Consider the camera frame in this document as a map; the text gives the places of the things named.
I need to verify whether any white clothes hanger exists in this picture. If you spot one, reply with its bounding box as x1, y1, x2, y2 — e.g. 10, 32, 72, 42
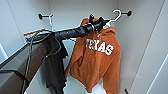
98, 8, 123, 30
47, 13, 55, 33

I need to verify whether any orange printed hoodie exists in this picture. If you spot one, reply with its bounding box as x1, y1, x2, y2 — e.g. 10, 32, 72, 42
64, 17, 122, 94

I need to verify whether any white wardrobe door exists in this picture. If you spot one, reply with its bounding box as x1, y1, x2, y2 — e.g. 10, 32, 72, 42
129, 0, 168, 94
0, 0, 51, 94

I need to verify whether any white wardrobe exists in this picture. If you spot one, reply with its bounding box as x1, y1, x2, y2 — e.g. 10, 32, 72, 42
0, 0, 168, 94

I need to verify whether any dark clothes rod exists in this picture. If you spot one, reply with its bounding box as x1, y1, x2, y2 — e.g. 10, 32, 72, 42
37, 10, 133, 20

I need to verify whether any orange white warning label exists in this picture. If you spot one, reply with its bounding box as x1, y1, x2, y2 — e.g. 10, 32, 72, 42
22, 28, 47, 38

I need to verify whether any white wardrobe shelf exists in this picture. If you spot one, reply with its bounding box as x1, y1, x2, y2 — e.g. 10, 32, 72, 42
61, 74, 108, 94

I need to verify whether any small dark door hinge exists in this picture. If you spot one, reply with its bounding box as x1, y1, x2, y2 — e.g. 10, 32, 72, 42
123, 87, 130, 94

